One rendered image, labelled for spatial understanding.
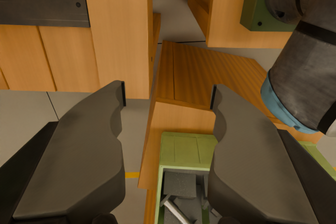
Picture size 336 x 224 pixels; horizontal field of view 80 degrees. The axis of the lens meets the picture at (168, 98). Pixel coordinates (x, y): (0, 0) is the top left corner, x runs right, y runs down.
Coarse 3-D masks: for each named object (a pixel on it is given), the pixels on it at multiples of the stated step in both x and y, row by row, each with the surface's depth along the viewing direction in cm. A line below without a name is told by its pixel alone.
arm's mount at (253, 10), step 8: (248, 0) 46; (256, 0) 42; (248, 8) 46; (256, 8) 43; (264, 8) 43; (248, 16) 46; (256, 16) 44; (264, 16) 44; (272, 16) 44; (248, 24) 46; (256, 24) 45; (264, 24) 45; (272, 24) 45; (280, 24) 45; (288, 24) 45
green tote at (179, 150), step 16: (160, 144) 79; (176, 144) 74; (192, 144) 75; (208, 144) 76; (304, 144) 79; (160, 160) 73; (176, 160) 68; (192, 160) 68; (208, 160) 69; (320, 160) 73; (160, 176) 68; (160, 208) 94
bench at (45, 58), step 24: (0, 24) 50; (0, 48) 54; (24, 48) 54; (48, 48) 53; (72, 48) 53; (0, 72) 57; (24, 72) 57; (48, 72) 57; (72, 72) 57; (96, 72) 57
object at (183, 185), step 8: (168, 176) 82; (176, 176) 83; (184, 176) 83; (192, 176) 84; (168, 184) 81; (176, 184) 81; (184, 184) 81; (192, 184) 82; (168, 192) 79; (176, 192) 79; (184, 192) 80; (192, 192) 80; (200, 192) 86; (184, 200) 83; (192, 200) 83; (200, 200) 84; (184, 208) 81; (192, 208) 82; (200, 208) 82; (168, 216) 79; (192, 216) 80; (200, 216) 80
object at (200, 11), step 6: (192, 0) 98; (198, 0) 87; (204, 0) 87; (192, 6) 98; (198, 6) 77; (204, 6) 71; (192, 12) 97; (198, 12) 77; (204, 12) 64; (198, 18) 77; (204, 18) 64; (198, 24) 76; (204, 24) 63; (204, 30) 63
